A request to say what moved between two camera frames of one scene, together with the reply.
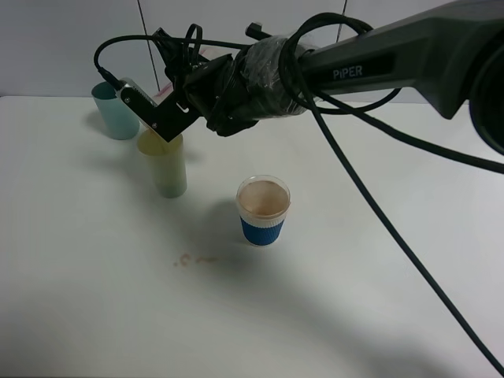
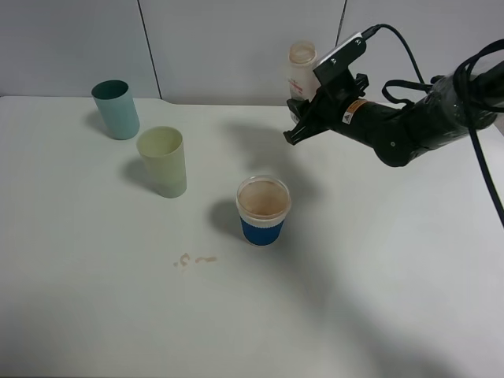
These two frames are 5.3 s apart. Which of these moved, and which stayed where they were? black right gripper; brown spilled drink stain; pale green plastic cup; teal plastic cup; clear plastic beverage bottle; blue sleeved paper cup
Moved: clear plastic beverage bottle; black right gripper
Stayed: blue sleeved paper cup; pale green plastic cup; brown spilled drink stain; teal plastic cup
